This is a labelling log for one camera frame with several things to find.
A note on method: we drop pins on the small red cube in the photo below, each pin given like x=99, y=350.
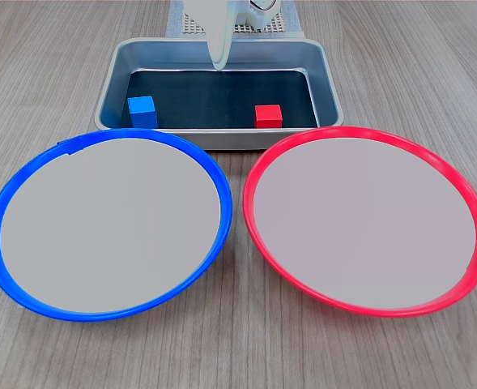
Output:
x=268, y=116

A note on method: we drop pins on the red-rimmed white plate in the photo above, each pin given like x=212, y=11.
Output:
x=363, y=223

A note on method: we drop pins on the pale perforated base plate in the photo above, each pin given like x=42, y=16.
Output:
x=190, y=25

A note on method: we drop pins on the small blue cube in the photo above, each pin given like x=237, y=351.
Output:
x=142, y=111

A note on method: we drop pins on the steel tray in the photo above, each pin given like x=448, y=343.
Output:
x=331, y=105

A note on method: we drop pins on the blue-rimmed white plate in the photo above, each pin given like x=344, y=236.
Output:
x=108, y=227

